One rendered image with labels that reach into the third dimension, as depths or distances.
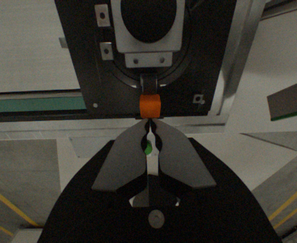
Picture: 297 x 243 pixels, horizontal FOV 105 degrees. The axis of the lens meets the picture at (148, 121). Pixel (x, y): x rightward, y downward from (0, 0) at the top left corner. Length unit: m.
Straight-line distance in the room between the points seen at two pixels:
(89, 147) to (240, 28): 0.37
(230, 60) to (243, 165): 0.48
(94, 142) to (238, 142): 0.47
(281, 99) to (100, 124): 0.32
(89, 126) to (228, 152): 0.48
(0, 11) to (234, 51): 0.40
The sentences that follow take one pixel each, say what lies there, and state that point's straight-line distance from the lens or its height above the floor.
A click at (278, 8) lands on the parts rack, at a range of 0.30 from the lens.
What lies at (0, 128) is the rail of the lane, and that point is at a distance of 0.42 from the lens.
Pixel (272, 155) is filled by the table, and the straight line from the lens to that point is 0.68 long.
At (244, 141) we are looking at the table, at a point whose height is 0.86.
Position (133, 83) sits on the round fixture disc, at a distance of 0.19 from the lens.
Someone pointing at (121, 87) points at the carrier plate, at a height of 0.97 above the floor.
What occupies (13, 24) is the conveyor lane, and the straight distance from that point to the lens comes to 0.35.
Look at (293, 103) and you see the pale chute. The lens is 0.26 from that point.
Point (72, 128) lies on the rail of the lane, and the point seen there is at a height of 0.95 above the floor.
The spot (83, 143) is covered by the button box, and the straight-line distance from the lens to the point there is 0.32.
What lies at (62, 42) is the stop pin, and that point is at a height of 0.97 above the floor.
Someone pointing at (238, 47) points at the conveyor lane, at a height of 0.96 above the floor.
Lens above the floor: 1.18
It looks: 60 degrees down
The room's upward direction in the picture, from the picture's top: 178 degrees clockwise
